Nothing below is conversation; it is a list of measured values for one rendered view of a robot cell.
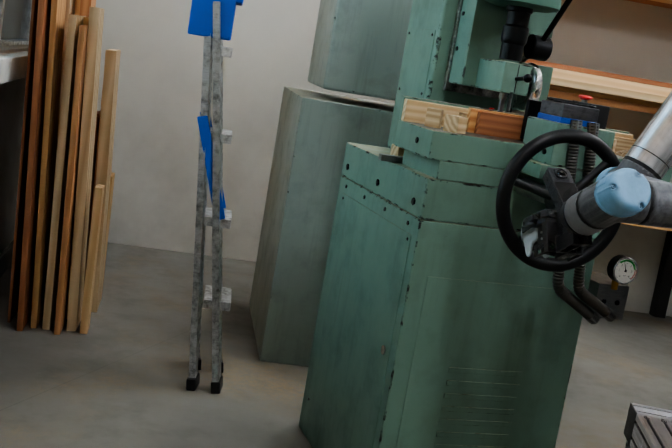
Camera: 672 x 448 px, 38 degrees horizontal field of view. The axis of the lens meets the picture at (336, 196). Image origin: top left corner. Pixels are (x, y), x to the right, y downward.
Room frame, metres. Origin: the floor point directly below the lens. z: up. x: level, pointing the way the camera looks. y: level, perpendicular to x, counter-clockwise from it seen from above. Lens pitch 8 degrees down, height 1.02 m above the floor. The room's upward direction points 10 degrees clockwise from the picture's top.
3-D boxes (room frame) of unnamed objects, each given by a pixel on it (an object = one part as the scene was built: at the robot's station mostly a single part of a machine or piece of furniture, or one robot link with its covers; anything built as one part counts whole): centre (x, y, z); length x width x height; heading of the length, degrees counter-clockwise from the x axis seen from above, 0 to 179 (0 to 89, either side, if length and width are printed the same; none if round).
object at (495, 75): (2.26, -0.34, 1.03); 0.14 x 0.07 x 0.09; 18
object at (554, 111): (2.08, -0.48, 0.99); 0.13 x 0.11 x 0.06; 108
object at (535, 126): (2.08, -0.47, 0.91); 0.15 x 0.14 x 0.09; 108
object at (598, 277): (2.19, -0.63, 0.58); 0.12 x 0.08 x 0.08; 18
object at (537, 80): (2.40, -0.42, 1.02); 0.12 x 0.03 x 0.12; 18
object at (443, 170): (2.19, -0.36, 0.82); 0.40 x 0.21 x 0.04; 108
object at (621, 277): (2.12, -0.65, 0.65); 0.06 x 0.04 x 0.08; 108
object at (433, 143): (2.16, -0.44, 0.87); 0.61 x 0.30 x 0.06; 108
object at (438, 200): (2.36, -0.30, 0.76); 0.57 x 0.45 x 0.09; 18
